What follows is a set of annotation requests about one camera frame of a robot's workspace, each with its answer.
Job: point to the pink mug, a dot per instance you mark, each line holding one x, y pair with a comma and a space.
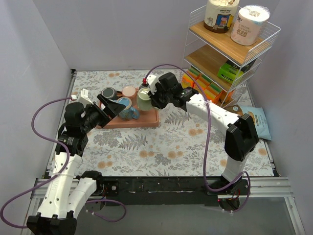
129, 92

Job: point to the terracotta pink tray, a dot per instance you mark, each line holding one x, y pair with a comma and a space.
148, 118

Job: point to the orange sponge pack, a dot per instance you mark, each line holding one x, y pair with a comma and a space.
188, 78
201, 83
216, 94

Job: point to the blue butterfly mug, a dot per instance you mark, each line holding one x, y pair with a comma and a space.
129, 111

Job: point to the orange sponge pack right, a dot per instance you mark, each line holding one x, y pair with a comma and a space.
216, 94

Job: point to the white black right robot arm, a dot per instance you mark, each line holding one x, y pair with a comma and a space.
239, 131

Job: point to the orange sponge pack middle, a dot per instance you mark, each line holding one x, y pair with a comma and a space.
201, 83

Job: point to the brown cartoon tissue roll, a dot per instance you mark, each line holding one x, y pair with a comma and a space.
219, 15

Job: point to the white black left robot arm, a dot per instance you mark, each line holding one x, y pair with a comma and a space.
57, 215

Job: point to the orange sponge pack left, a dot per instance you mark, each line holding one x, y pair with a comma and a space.
188, 78

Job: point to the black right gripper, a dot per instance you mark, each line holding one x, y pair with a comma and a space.
156, 98

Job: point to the green tissue box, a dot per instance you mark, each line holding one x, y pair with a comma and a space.
229, 71

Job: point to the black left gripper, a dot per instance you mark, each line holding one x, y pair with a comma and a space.
104, 113

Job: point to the green ceramic mug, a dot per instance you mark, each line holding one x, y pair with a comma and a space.
143, 100

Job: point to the blue brown chips bag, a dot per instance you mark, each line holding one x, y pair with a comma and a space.
258, 117

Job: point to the dark grey mug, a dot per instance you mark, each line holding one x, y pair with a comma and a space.
144, 85

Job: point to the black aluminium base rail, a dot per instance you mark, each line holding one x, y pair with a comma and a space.
159, 191

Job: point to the white wire shelf rack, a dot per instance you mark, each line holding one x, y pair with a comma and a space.
208, 51

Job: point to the dark green mug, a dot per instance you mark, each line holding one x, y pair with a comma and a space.
111, 93

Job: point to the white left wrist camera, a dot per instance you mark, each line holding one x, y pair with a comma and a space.
82, 97

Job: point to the pink toilet paper roll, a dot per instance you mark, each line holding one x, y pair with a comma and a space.
247, 27

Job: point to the floral tablecloth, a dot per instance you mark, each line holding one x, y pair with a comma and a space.
174, 148

